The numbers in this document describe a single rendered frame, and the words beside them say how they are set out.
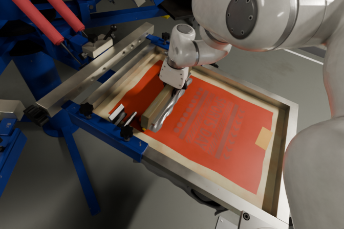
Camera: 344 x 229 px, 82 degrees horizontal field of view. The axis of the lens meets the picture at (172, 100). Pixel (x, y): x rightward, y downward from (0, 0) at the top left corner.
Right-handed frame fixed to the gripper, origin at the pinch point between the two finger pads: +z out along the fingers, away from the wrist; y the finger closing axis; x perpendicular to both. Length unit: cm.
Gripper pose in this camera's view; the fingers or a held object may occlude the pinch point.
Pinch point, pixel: (170, 89)
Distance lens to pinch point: 82.9
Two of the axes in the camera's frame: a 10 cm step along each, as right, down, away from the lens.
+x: 4.6, -6.5, 6.0
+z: -1.6, 6.1, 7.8
